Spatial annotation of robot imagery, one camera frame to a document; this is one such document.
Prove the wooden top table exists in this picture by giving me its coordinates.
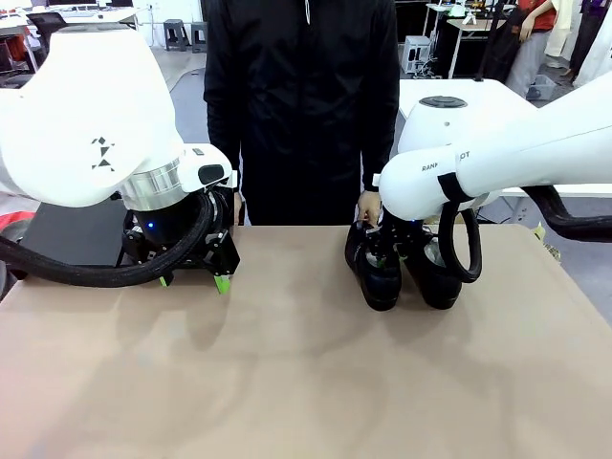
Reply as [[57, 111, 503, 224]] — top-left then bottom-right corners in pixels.
[[447, 16, 508, 80]]

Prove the black velcro strap shoe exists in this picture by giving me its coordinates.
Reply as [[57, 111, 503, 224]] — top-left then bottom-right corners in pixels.
[[401, 229, 464, 311], [344, 220, 403, 313]]

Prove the white office desk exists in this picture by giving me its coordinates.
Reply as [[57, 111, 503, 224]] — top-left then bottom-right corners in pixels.
[[0, 4, 144, 37]]

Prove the grey storage bin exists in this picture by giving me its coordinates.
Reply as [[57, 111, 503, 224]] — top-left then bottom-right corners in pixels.
[[525, 74, 558, 100]]

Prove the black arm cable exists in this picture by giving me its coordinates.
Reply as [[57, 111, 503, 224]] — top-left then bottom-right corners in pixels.
[[0, 193, 216, 289], [438, 185, 612, 284]]

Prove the white computer case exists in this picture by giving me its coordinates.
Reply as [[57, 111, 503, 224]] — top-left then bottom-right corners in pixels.
[[404, 35, 434, 76]]

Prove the person's right forearm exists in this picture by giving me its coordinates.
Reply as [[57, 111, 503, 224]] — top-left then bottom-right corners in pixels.
[[204, 95, 246, 226]]

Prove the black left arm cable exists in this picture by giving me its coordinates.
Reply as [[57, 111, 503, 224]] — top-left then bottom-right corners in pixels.
[[0, 193, 216, 289]]

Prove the person in red shirt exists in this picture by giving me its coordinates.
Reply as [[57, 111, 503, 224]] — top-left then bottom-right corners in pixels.
[[505, 0, 561, 99]]

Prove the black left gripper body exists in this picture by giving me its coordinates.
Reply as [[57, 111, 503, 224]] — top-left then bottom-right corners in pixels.
[[122, 223, 241, 279]]

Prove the white table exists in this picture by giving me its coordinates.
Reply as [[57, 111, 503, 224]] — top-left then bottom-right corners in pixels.
[[398, 78, 612, 226]]

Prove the person in black jacket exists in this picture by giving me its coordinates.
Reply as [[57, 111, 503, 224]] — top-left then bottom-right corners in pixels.
[[203, 0, 402, 227]]

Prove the person's left forearm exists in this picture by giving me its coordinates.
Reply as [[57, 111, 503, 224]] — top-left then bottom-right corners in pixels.
[[359, 109, 402, 195]]

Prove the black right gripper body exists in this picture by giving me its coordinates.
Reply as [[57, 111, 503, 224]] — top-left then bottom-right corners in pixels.
[[380, 209, 425, 246]]

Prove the grey stool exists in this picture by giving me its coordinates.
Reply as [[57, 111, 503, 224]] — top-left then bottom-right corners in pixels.
[[164, 18, 187, 52], [190, 21, 208, 54]]

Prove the person's left hand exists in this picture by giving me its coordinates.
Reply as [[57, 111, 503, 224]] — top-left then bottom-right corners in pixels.
[[357, 189, 384, 227]]

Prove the black office chair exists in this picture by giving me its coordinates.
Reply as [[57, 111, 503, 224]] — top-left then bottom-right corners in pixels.
[[26, 11, 68, 49]]

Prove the reddish cloth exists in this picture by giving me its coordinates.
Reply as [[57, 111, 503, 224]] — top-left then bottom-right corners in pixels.
[[0, 212, 37, 240]]

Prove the black shoe stand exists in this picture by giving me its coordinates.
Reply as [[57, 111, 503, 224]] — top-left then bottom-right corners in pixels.
[[21, 199, 133, 270]]

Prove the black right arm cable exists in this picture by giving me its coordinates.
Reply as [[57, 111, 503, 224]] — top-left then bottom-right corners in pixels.
[[438, 185, 612, 284]]

